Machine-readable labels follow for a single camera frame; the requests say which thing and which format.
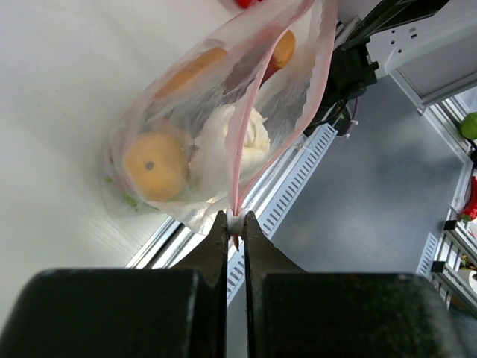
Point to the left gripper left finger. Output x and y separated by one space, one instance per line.
126 312

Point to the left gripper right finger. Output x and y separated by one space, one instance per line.
293 313

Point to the yellow potato toy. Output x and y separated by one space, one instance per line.
157 166

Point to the clear zip top bag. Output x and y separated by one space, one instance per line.
229 138

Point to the yellow ginger root toy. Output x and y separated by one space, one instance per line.
190 70

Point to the papaya slice toy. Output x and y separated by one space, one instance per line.
282 54

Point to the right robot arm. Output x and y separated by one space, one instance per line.
395 47

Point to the red chili pepper toy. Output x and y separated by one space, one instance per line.
469 211

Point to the green lime toy background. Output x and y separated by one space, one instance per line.
468 126

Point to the red plastic bin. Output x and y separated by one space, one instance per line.
245 4

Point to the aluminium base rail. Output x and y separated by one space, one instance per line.
169 242

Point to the white slotted cable duct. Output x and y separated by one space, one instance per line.
319 143

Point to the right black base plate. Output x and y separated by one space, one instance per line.
351 73

